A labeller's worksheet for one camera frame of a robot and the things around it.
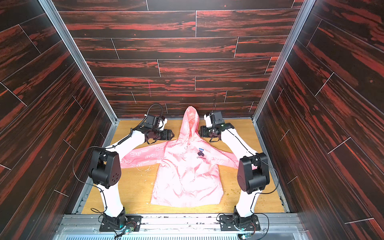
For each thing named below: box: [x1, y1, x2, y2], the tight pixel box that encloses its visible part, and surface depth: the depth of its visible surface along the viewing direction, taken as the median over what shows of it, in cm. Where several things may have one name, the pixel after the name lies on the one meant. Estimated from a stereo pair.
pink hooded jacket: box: [120, 106, 239, 207], surface depth 93 cm
